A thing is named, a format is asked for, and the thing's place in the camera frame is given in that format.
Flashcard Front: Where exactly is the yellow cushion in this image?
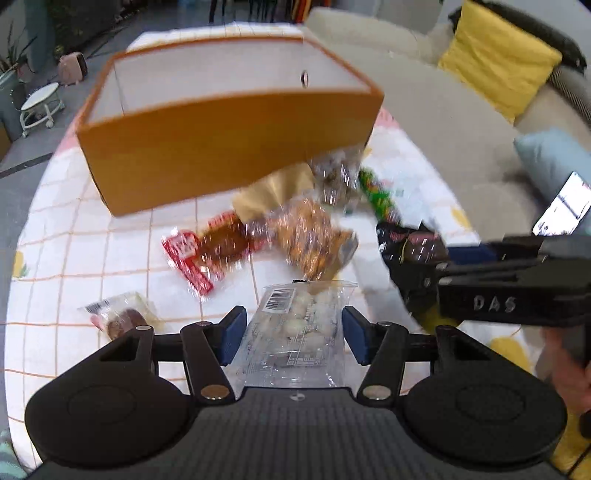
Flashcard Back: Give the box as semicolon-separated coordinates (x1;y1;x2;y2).
437;0;563;124

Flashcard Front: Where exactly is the lemon print checked tablecloth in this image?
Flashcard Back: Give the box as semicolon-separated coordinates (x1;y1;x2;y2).
4;21;591;472

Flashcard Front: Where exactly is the green sausage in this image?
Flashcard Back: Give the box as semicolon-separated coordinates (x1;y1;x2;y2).
357;167;403;223

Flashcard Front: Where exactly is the light blue cushion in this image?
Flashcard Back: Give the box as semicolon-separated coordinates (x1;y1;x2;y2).
513;128;591;209

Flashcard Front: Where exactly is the tall teal planter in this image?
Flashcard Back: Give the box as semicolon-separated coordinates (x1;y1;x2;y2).
24;0;58;62

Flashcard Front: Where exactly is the gold foil packet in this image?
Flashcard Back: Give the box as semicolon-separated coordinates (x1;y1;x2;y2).
230;163;315;223

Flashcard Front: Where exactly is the white round rolling stool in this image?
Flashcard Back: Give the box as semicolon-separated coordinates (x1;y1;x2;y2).
19;82;66;138

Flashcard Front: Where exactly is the clear packet of orange crisps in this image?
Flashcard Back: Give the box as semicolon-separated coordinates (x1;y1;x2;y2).
267;198;359;281

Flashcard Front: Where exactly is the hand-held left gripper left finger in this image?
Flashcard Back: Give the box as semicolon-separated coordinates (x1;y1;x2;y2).
95;305;249;401

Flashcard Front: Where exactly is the person's right hand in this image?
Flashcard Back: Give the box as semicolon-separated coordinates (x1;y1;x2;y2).
551;343;591;417

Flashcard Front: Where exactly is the red packet with brown drumstick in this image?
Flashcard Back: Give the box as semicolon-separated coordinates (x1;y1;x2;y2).
161;209;253;297

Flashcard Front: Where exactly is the black snack packet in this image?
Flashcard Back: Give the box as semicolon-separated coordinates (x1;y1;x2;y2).
376;220;448;278

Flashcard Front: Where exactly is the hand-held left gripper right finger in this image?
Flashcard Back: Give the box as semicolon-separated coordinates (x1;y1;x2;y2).
342;305;497;401

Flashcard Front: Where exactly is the beige sofa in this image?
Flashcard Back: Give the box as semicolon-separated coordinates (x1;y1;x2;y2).
304;0;591;234

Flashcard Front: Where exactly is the clear packet of white balls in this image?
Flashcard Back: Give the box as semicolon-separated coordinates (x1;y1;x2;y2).
233;280;359;389

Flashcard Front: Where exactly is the potted plant in grey pot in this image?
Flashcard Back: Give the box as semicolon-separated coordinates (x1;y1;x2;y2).
0;31;38;140

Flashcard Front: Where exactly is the pink space heater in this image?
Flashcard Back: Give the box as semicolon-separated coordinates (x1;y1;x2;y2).
57;51;89;87

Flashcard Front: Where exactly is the dark cloth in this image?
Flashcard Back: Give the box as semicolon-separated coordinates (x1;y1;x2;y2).
447;0;583;63

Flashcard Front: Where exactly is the clear packet with brown cake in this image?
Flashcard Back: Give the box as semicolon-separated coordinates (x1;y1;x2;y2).
77;291;160;343

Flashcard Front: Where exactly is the orange cardboard box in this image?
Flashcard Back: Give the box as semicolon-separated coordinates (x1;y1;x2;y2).
75;36;385;219

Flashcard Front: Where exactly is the striped grey cushion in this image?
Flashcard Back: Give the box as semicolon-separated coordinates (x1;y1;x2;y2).
547;64;591;121

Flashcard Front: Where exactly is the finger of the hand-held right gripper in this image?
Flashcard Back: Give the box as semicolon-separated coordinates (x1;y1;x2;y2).
444;232;591;267
392;258;544;302

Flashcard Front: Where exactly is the clear packet of dark candies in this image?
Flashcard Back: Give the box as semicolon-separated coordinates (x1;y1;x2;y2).
308;147;366;214

